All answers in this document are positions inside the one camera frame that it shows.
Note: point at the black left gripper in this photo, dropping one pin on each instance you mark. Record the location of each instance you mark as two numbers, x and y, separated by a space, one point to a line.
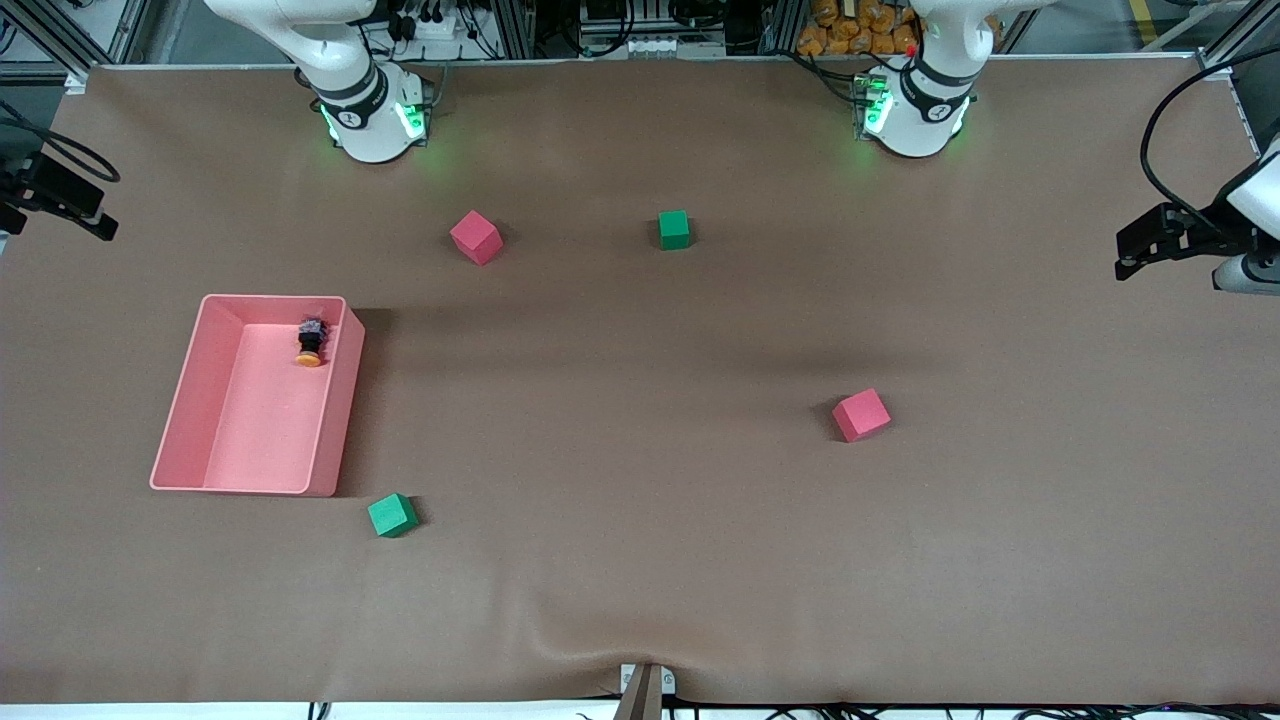
1208 232

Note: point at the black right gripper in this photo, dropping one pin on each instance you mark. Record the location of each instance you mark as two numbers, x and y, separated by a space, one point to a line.
30 186

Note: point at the orange and black push button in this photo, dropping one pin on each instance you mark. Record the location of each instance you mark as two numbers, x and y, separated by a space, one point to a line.
311 345

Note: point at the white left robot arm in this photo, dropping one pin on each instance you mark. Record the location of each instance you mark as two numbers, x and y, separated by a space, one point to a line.
925 110

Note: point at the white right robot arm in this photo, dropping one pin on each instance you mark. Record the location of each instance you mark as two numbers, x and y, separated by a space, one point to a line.
350 60

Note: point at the pink plastic bin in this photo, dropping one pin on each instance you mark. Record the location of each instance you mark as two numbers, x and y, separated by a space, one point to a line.
260 420

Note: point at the pink foam cube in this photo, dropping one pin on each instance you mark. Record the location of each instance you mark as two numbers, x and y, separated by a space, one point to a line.
476 238
860 416

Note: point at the orange toy pile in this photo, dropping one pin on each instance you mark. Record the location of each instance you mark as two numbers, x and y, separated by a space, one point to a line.
860 25

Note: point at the white power strip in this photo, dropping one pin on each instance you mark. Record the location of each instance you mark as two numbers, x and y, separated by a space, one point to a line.
432 26

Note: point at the green foam cube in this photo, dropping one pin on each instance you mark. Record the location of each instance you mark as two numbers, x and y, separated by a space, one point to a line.
391 516
674 230

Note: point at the white connector block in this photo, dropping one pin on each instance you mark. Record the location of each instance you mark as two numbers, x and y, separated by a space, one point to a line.
670 46

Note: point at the brown table mat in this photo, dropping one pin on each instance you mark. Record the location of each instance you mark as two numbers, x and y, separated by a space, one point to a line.
640 550

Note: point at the aluminium frame strut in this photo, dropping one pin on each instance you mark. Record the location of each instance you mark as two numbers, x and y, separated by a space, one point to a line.
55 40
1235 35

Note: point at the silver mounting bracket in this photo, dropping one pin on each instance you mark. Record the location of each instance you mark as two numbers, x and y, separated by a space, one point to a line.
668 682

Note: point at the brown camera pole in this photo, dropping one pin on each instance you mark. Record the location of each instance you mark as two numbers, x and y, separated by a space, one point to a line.
640 700

